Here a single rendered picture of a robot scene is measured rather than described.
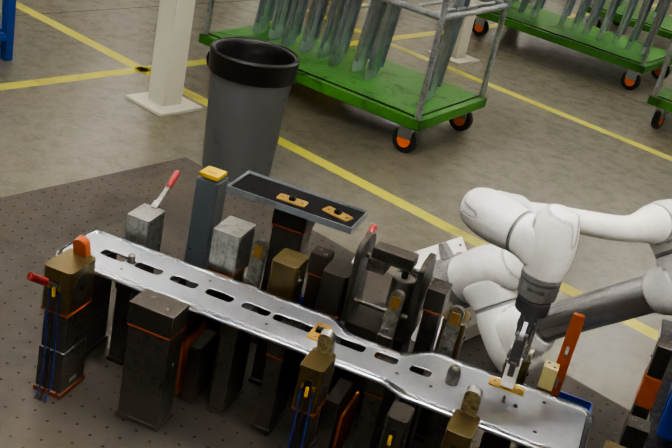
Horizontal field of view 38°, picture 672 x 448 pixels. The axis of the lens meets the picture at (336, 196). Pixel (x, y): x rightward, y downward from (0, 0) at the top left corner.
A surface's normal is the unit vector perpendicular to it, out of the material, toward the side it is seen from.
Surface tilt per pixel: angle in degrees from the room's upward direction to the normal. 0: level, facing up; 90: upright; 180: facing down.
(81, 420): 0
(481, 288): 86
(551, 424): 0
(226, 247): 90
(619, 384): 0
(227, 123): 93
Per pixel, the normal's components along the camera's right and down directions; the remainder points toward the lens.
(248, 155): 0.28, 0.49
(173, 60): 0.74, 0.40
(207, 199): -0.35, 0.32
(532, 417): 0.19, -0.90
